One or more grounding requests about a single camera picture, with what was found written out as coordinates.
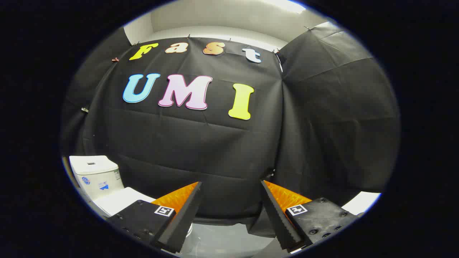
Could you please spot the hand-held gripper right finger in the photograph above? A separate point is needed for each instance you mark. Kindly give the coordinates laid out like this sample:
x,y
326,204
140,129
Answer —
x,y
278,215

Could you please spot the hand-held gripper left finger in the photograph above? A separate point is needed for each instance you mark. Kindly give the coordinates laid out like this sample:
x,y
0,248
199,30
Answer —
x,y
186,211

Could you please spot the white ceramic toilet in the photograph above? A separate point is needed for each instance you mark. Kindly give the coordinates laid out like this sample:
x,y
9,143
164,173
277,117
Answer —
x,y
95,175

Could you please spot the white flat panel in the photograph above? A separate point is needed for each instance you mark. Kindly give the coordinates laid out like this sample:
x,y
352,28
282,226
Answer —
x,y
362,201

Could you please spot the black backdrop cloth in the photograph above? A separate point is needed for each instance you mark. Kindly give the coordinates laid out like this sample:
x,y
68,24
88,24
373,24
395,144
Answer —
x,y
200,150

